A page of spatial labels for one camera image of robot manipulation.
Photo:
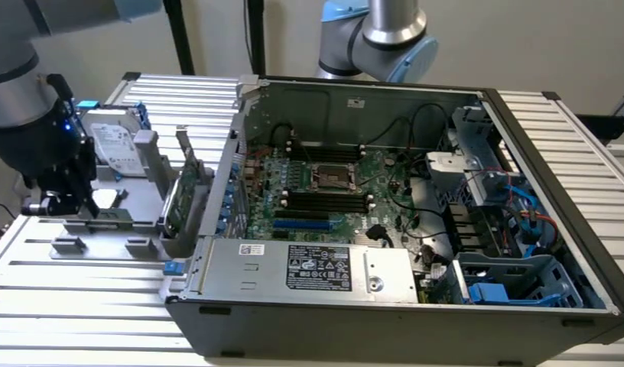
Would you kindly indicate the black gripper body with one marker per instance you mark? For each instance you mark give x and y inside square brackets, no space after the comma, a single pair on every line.
[33,145]

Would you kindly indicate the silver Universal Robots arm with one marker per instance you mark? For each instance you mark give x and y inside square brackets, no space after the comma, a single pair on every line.
[393,23]

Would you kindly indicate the short black expansion slot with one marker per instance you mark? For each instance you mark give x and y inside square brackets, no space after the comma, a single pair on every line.
[287,234]

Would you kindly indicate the long black expansion slot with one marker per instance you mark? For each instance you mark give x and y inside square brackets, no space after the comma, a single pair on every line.
[301,215]

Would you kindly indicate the blue expansion slot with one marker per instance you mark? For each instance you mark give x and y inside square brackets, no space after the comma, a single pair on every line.
[301,225]

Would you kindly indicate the black RAM slot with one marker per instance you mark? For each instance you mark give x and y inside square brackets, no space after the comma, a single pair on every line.
[324,204]
[324,154]
[324,199]
[324,145]
[324,194]
[324,158]
[324,209]
[324,150]

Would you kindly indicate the silver CPU chip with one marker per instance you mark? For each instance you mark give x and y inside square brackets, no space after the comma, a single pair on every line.
[108,198]

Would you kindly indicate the grey parts rack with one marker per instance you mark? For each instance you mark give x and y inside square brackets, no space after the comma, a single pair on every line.
[144,199]

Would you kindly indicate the silver hard disk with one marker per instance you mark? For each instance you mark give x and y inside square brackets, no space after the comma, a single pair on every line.
[113,145]

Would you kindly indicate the green graphics card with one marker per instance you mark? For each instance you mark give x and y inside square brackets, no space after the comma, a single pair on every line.
[181,199]

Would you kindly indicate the blue case latch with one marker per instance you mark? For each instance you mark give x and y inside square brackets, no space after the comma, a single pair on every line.
[173,267]

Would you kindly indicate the black stand pole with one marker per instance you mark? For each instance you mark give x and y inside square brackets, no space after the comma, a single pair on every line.
[259,38]
[181,38]

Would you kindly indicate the silver power supply unit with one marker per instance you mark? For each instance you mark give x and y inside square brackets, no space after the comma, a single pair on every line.
[271,275]

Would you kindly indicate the CPU socket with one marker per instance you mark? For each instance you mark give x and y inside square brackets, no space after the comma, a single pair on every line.
[332,176]

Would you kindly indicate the black power supply label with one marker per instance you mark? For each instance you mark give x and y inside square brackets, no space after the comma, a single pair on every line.
[319,267]

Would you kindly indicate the green motherboard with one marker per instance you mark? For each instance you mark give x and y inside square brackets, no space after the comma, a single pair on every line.
[388,183]

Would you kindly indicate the black open PC case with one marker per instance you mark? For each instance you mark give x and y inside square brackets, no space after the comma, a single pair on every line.
[373,332]

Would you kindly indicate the black fan shroud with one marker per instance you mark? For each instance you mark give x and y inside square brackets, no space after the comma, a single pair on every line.
[470,229]

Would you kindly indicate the silver disk bay cage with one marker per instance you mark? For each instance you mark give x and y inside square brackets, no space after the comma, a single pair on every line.
[472,156]

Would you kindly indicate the blue plastic disk bay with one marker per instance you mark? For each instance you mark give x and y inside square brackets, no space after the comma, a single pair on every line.
[516,275]

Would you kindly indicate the black bracket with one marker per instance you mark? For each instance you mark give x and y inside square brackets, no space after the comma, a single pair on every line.
[603,128]

